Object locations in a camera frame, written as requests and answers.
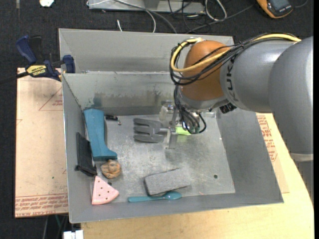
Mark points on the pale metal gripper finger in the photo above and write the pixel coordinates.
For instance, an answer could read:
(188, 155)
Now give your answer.
(173, 139)
(165, 113)

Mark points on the grey metal bin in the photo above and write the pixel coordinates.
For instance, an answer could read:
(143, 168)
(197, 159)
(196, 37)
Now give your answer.
(149, 158)

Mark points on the grey rectangular sponge block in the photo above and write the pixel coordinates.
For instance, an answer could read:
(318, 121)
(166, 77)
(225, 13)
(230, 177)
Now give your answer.
(165, 182)

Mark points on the small black stick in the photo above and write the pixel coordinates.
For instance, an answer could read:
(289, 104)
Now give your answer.
(111, 117)

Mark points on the teal plastic spoon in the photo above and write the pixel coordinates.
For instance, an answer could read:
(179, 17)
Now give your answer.
(172, 196)

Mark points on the brown toy pastry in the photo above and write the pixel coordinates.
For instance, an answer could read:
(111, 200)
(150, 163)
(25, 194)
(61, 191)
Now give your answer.
(111, 168)

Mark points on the pink toy watermelon slice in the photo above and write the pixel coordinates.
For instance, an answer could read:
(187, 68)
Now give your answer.
(102, 192)

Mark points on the brown cardboard board red print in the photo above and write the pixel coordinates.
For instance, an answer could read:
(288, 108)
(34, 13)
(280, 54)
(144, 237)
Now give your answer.
(40, 146)

